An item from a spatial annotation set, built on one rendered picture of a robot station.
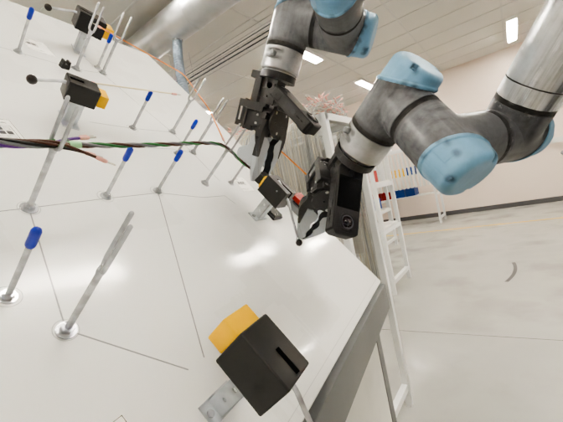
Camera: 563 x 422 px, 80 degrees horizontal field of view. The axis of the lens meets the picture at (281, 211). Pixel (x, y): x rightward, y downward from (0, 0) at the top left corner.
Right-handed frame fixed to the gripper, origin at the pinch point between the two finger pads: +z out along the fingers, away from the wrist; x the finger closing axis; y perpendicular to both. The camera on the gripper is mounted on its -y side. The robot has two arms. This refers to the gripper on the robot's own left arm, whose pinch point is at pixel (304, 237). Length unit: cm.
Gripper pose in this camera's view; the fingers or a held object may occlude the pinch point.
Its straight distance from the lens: 65.2
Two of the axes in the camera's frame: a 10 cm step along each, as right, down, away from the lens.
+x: -9.2, -2.6, -2.8
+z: -3.9, 6.5, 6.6
